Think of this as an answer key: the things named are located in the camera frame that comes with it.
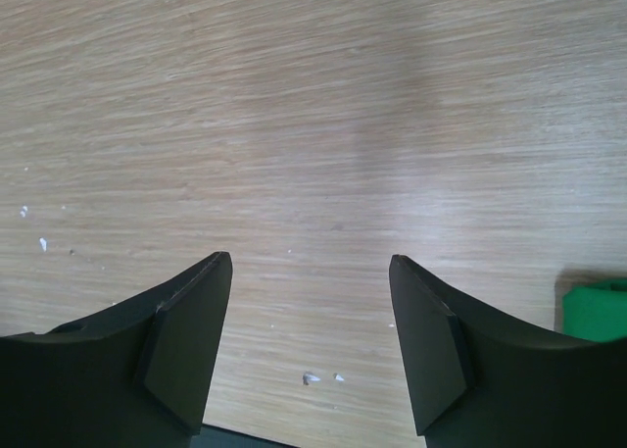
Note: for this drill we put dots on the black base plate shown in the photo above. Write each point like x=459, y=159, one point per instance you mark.
x=211, y=436

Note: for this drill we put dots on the folded green t-shirt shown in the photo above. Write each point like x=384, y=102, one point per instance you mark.
x=597, y=311

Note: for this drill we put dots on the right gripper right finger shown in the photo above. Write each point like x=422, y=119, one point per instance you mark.
x=479, y=377

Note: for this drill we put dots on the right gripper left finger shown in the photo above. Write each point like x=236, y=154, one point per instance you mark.
x=136, y=374

